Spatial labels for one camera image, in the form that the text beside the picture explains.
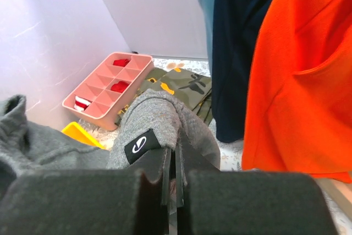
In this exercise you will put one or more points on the camouflage shorts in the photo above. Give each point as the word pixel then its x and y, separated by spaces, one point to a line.
pixel 193 89

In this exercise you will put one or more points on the grey shorts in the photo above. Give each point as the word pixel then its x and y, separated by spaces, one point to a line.
pixel 155 119

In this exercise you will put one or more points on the red sock compartment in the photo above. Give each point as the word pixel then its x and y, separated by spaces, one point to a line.
pixel 121 62
pixel 119 87

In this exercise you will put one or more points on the pink divided organizer box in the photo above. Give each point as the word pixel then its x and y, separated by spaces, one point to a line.
pixel 109 88

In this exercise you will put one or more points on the red white striped sock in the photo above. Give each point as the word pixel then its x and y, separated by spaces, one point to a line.
pixel 81 104

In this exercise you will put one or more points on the navy blue shorts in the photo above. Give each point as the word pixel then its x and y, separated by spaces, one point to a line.
pixel 236 25

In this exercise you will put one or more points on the red sock back compartment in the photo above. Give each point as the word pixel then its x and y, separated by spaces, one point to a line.
pixel 121 62

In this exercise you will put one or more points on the red sock middle compartment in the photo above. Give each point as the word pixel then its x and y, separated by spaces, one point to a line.
pixel 119 87

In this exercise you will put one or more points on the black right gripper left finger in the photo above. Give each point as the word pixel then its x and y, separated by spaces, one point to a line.
pixel 129 201

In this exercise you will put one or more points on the wooden clothes rack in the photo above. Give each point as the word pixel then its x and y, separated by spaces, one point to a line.
pixel 340 192

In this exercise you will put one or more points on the orange shorts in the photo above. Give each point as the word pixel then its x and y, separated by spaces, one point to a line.
pixel 298 116

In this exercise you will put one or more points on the yellow plastic tray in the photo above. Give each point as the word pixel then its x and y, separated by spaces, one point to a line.
pixel 75 131

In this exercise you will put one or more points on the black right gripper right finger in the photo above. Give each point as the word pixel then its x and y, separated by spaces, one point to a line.
pixel 210 201

